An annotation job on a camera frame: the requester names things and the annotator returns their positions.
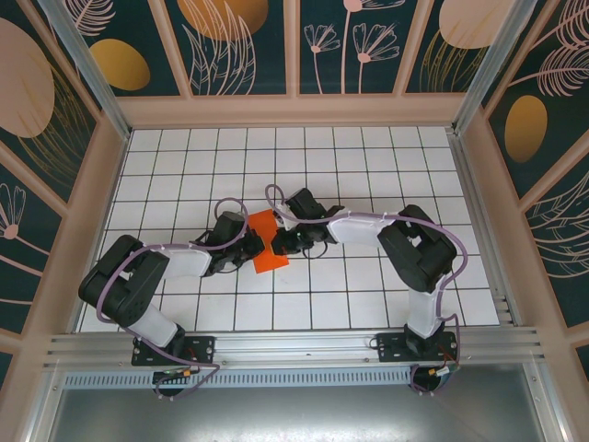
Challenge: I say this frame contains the orange paper sheet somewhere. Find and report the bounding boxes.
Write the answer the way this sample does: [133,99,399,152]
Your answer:
[247,207,292,276]

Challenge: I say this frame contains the grey metal sheet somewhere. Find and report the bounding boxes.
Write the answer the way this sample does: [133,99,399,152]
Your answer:
[45,386,544,442]

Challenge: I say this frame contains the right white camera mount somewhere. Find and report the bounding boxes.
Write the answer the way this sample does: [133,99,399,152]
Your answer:
[274,204,298,231]

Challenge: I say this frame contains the right camera thin black cable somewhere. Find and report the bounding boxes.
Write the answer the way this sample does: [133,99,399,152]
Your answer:
[305,238,331,260]

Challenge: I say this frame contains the camera thin black cable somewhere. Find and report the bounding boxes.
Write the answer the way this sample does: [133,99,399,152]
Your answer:
[305,238,331,260]
[192,228,241,276]

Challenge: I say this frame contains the left camera thin black cable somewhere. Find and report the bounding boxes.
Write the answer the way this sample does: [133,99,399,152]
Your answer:
[192,228,241,276]

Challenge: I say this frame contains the aluminium mounting rail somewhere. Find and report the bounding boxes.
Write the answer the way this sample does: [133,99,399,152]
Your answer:
[43,327,547,372]

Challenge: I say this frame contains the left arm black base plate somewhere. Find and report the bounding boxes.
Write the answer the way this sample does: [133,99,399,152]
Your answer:
[132,334,216,367]

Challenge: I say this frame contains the grey slotted cable duct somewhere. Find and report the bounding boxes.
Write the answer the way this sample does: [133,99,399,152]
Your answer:
[62,370,415,389]

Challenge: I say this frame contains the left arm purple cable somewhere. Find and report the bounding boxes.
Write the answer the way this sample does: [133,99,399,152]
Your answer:
[96,197,252,401]

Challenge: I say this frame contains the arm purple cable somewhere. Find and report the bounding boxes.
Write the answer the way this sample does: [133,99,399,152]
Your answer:
[96,197,252,401]
[265,183,470,398]

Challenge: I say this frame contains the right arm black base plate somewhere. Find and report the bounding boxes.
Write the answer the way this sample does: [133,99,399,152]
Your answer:
[375,331,459,365]

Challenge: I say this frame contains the aluminium side rail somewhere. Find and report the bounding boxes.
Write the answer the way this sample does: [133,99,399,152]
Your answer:
[445,128,524,329]

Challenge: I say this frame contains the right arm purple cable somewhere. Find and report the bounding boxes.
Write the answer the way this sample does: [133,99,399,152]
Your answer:
[265,183,470,398]

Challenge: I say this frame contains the aluminium corner post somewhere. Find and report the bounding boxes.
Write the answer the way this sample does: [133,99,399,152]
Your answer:
[36,0,134,142]
[450,0,540,137]

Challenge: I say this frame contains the aluminium frame strut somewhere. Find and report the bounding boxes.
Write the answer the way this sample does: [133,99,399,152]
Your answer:
[20,367,64,442]
[524,352,570,442]

